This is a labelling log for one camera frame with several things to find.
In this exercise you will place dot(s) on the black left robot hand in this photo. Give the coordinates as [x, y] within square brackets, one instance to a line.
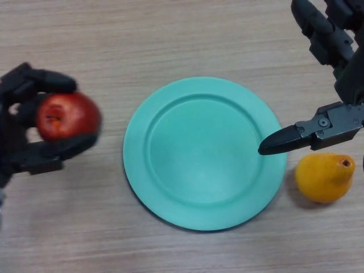
[17, 119]

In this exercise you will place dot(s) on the green round plate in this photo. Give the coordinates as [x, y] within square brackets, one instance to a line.
[204, 153]

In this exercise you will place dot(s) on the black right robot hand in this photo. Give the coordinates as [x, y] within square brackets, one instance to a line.
[335, 128]

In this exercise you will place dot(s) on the yellow orange pear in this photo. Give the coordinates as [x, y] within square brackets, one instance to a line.
[324, 179]

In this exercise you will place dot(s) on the red apple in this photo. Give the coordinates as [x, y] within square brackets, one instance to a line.
[69, 115]

